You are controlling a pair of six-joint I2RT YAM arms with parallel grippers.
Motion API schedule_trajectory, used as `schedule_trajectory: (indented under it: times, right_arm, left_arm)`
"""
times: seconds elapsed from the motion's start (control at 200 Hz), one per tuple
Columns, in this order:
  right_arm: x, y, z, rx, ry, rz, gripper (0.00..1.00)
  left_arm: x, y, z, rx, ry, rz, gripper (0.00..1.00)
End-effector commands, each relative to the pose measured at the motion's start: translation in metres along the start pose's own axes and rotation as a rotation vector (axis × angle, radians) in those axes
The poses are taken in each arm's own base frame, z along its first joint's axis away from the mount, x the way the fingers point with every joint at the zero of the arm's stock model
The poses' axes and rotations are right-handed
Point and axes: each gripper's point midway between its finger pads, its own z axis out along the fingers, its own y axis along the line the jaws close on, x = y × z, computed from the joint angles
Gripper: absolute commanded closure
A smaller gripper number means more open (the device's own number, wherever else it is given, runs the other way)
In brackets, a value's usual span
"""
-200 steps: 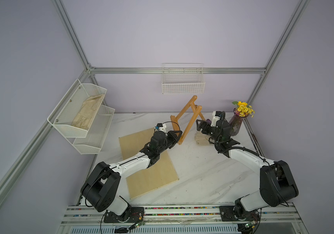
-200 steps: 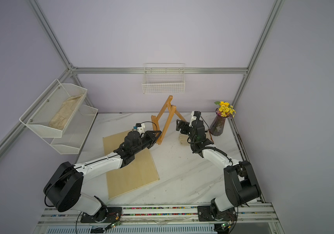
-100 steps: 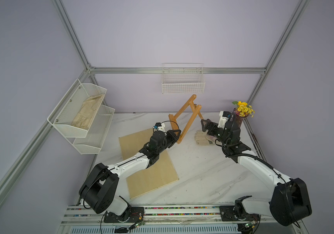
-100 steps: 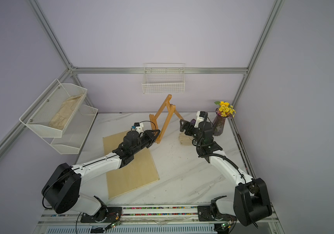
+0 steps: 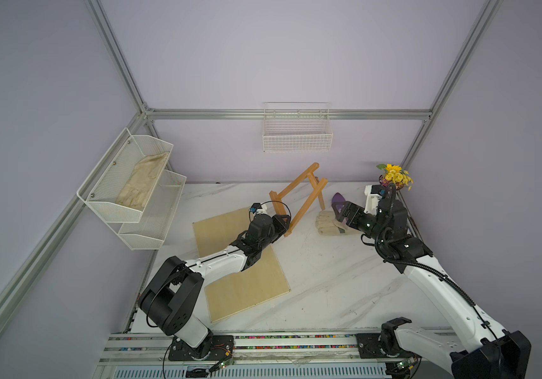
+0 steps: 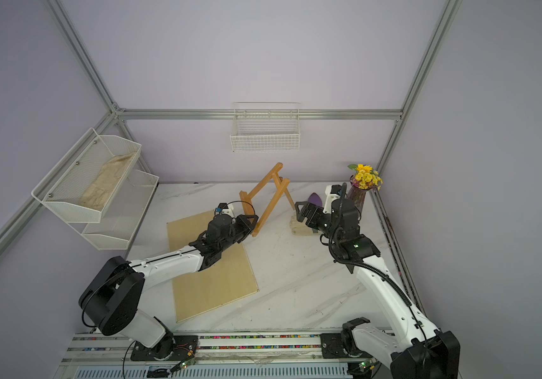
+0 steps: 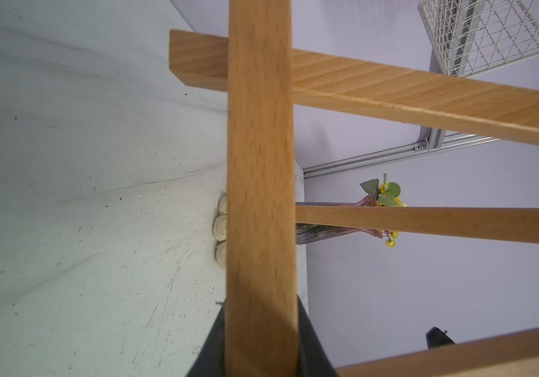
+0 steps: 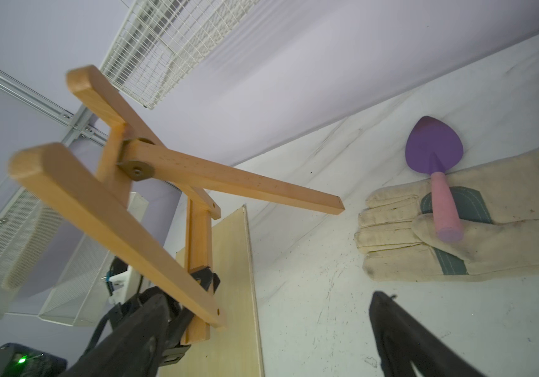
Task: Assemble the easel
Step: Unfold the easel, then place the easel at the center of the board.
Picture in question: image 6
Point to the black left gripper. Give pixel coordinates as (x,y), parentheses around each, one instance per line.
(247,227)

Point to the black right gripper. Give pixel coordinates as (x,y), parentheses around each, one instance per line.
(311,208)

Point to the small wooden easel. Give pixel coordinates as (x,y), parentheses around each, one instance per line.
(265,196)

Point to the light plywood board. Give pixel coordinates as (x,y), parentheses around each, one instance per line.
(227,281)

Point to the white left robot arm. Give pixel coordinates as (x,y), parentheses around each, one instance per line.
(112,302)

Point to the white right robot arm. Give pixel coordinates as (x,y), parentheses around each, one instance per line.
(417,348)

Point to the purple garden trowel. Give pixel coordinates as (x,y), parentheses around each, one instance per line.
(315,199)

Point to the beige gardening glove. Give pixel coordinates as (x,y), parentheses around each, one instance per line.
(301,229)

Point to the yellow flowers bouquet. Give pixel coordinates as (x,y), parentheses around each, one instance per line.
(365,177)

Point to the beige cloth in shelf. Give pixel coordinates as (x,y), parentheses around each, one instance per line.
(99,192)

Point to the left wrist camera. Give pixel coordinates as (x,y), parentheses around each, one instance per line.
(225,209)

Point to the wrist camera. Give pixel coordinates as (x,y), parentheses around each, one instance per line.
(225,209)
(333,192)

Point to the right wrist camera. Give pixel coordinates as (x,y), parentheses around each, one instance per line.
(333,192)

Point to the white wire wall basket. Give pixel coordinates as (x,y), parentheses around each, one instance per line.
(265,127)

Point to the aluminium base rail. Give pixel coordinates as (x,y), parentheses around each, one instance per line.
(301,354)

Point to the white mesh wall shelf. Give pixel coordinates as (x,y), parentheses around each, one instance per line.
(115,227)

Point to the aluminium frame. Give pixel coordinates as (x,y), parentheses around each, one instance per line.
(117,116)

